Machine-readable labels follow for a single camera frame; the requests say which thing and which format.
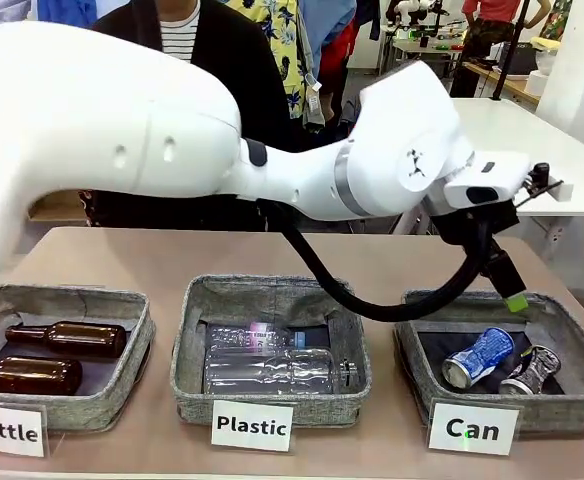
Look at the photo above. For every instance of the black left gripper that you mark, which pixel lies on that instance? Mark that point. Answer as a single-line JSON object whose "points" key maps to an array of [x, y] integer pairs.
{"points": [[452, 225]]}

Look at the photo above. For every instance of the blue white drink can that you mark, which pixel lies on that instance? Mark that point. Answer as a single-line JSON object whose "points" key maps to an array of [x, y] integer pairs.
{"points": [[482, 355]]}

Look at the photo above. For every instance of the crushed silver black can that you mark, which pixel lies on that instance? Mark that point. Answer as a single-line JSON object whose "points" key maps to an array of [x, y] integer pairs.
{"points": [[534, 370]]}

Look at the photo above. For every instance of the crushed plastic bottle pink label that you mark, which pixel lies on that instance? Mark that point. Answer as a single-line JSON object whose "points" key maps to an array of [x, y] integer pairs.
{"points": [[262, 335]]}

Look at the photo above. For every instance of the brown glass bottle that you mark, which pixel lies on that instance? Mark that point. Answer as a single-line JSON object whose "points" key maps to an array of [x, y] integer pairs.
{"points": [[32, 375], [72, 340]]}

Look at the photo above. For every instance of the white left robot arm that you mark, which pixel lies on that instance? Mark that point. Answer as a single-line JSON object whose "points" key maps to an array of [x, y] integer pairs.
{"points": [[122, 100]]}

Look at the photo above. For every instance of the grey fabric basket can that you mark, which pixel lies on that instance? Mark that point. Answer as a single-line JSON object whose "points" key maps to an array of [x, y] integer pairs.
{"points": [[547, 415]]}

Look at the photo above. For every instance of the white sign Can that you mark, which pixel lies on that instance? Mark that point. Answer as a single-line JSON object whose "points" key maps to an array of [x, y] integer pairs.
{"points": [[472, 429]]}

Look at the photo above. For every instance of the grey fabric basket plastic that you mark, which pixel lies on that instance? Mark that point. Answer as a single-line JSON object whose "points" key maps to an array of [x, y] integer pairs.
{"points": [[252, 295]]}

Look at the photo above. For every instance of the grey fabric basket bottle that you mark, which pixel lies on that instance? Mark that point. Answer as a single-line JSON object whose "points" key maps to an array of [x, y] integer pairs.
{"points": [[62, 410]]}

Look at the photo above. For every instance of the white side table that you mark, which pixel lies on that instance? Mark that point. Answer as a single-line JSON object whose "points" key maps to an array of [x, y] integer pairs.
{"points": [[522, 135]]}

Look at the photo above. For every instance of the wooden workbench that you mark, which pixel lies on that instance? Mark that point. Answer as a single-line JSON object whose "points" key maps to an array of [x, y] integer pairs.
{"points": [[514, 86]]}

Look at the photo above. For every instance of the white paper roll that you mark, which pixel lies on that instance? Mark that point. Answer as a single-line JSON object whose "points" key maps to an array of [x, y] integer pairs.
{"points": [[539, 82]]}

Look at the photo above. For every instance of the black case on workbench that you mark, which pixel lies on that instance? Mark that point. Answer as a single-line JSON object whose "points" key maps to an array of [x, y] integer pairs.
{"points": [[519, 57]]}

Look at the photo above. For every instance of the black stand pole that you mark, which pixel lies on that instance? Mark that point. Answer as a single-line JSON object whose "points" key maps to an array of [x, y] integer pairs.
{"points": [[509, 55]]}

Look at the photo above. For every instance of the person in red shirt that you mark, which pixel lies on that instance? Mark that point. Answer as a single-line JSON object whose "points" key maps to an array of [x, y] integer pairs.
{"points": [[487, 35]]}

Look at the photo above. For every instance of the clear plastic bottle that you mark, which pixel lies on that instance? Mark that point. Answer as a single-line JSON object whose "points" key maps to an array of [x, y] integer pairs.
{"points": [[272, 375]]}

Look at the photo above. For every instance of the red hanging garment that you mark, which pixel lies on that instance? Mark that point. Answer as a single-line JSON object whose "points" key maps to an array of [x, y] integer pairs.
{"points": [[334, 55]]}

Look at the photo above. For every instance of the white sign Plastic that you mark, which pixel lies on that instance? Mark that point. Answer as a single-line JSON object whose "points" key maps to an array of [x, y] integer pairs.
{"points": [[252, 425]]}

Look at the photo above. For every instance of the yellow floral garment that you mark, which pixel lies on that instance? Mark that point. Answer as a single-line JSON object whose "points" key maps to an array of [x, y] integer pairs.
{"points": [[277, 30]]}

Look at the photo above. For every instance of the person in black cardigan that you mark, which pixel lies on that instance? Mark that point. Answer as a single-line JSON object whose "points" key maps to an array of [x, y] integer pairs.
{"points": [[242, 60]]}

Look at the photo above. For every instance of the brown cardboard box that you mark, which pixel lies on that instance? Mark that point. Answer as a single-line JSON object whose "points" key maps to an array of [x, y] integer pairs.
{"points": [[52, 207]]}

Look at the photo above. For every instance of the blue hanging garment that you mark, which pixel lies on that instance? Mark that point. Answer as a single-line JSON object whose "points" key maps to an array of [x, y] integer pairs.
{"points": [[72, 10]]}

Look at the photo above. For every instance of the white sign Bottle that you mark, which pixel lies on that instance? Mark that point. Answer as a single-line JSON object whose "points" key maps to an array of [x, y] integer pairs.
{"points": [[7, 430]]}

